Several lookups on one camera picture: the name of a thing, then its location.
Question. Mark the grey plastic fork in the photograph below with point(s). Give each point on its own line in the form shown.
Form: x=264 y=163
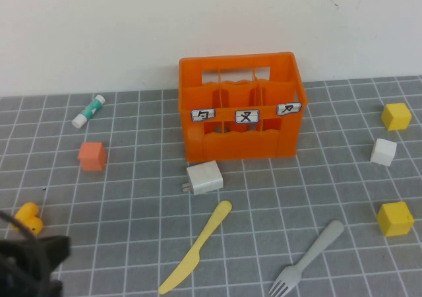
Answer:
x=316 y=247

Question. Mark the yellow plastic knife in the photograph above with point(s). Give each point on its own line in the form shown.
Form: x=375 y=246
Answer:
x=204 y=236

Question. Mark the white power adapter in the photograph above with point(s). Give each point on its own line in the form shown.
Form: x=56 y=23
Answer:
x=206 y=178

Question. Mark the orange plastic cutlery holder crate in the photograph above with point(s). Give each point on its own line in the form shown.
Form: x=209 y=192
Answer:
x=237 y=148

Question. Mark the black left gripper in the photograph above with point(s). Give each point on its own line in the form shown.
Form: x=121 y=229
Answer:
x=26 y=264

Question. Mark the white green glue stick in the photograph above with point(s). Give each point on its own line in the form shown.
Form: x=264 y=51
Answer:
x=87 y=112

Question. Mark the yellow rubber duck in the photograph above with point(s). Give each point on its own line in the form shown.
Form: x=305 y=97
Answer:
x=29 y=216

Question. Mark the white cube block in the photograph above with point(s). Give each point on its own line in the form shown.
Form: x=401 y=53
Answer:
x=382 y=153

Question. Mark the orange cube block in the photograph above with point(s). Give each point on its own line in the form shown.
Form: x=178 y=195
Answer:
x=92 y=158

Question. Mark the grey grid pattern mat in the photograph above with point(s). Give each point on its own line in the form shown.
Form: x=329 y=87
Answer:
x=132 y=227

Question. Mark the yellow cube block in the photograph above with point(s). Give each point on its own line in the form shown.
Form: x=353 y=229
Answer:
x=397 y=117
x=395 y=221

